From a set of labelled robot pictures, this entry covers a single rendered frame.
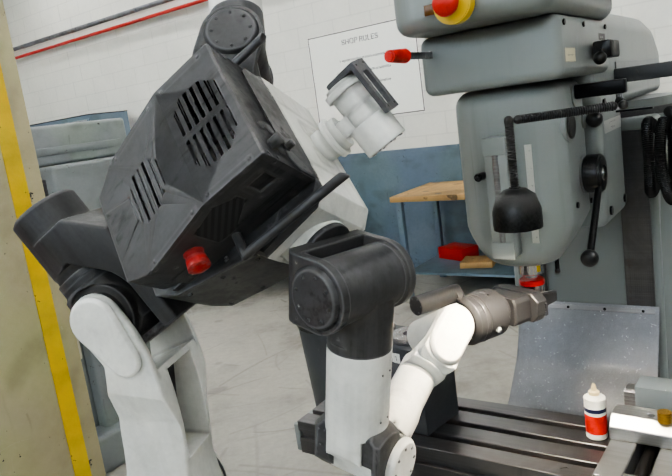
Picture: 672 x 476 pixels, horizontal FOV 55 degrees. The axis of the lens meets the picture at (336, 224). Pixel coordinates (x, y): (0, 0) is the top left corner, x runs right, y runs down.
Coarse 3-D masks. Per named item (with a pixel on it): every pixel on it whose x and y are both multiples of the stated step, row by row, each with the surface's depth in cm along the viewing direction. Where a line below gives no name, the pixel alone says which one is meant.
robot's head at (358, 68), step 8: (352, 64) 90; (360, 64) 91; (344, 72) 91; (352, 72) 93; (360, 72) 90; (368, 72) 92; (336, 80) 92; (344, 80) 91; (360, 80) 90; (368, 80) 90; (376, 80) 92; (328, 88) 93; (336, 88) 91; (368, 88) 90; (376, 88) 92; (384, 88) 92; (328, 96) 92; (376, 96) 90; (384, 96) 92; (392, 96) 93; (384, 104) 90; (392, 104) 91; (384, 112) 90
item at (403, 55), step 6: (384, 54) 100; (390, 54) 99; (396, 54) 99; (402, 54) 101; (408, 54) 102; (414, 54) 105; (420, 54) 107; (426, 54) 109; (390, 60) 100; (396, 60) 100; (402, 60) 101; (408, 60) 103
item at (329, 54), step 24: (384, 24) 590; (312, 48) 640; (336, 48) 624; (360, 48) 609; (384, 48) 595; (408, 48) 582; (312, 72) 646; (336, 72) 630; (384, 72) 601; (408, 72) 587; (408, 96) 592
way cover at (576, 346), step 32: (544, 320) 159; (576, 320) 155; (608, 320) 151; (640, 320) 147; (544, 352) 157; (576, 352) 153; (608, 352) 149; (640, 352) 145; (512, 384) 157; (544, 384) 153; (576, 384) 150; (608, 384) 146; (608, 416) 142
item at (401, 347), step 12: (396, 336) 138; (396, 348) 135; (408, 348) 134; (396, 360) 136; (444, 384) 138; (432, 396) 135; (444, 396) 138; (456, 396) 142; (432, 408) 135; (444, 408) 139; (456, 408) 142; (420, 420) 135; (432, 420) 135; (444, 420) 139; (420, 432) 136; (432, 432) 136
